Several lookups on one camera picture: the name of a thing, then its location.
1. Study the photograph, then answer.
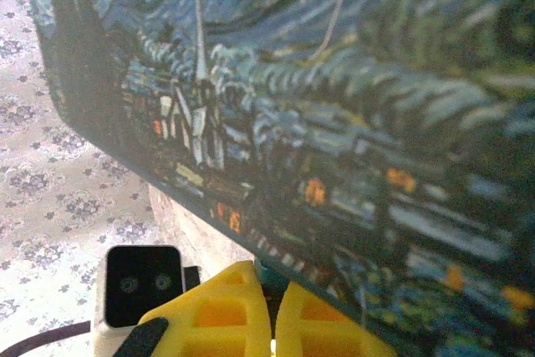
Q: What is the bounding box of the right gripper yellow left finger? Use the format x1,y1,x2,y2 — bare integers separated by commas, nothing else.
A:
119,260,273,357

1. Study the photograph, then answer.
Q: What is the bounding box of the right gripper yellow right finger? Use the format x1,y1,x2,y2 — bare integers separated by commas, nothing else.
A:
275,281,398,357

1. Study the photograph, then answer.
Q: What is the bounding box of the small teal padlock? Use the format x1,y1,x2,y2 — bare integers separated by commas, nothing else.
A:
255,259,290,291

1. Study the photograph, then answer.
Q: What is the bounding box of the starry night painted box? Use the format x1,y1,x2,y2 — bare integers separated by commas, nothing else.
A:
20,0,535,357

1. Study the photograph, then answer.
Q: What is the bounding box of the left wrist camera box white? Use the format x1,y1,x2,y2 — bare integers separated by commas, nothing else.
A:
92,244,187,357

